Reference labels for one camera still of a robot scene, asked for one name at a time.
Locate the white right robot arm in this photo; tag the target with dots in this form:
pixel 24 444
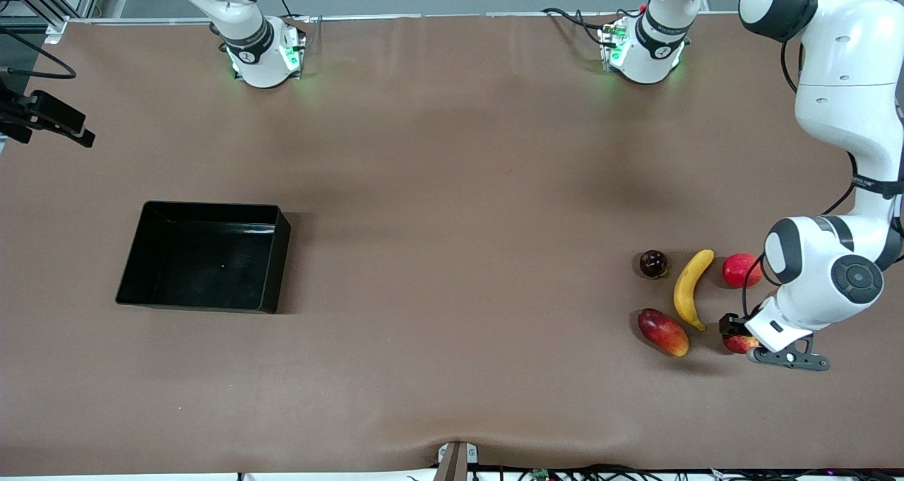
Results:
pixel 258 57

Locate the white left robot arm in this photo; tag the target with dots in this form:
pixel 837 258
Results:
pixel 840 64

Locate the aluminium frame corner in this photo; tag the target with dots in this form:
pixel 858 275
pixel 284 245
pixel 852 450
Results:
pixel 49 11

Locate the plain red apple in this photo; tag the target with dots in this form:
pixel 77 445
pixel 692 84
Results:
pixel 740 269

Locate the red yellow mango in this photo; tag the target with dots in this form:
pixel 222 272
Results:
pixel 664 333

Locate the red apple with sticker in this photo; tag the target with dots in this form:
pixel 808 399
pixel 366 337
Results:
pixel 738 344

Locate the small green circuit board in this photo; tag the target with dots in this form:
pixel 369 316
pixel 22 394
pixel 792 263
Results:
pixel 541 474

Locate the table cover mat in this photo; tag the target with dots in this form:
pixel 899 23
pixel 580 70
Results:
pixel 452 149

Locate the dark purple mangosteen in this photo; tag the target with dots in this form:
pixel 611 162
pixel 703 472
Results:
pixel 653 263

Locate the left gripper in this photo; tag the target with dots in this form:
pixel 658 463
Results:
pixel 730 323

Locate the yellow banana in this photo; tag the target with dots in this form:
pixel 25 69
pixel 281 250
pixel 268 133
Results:
pixel 685 290

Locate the black plastic box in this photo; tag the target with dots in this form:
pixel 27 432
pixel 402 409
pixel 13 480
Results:
pixel 205 262

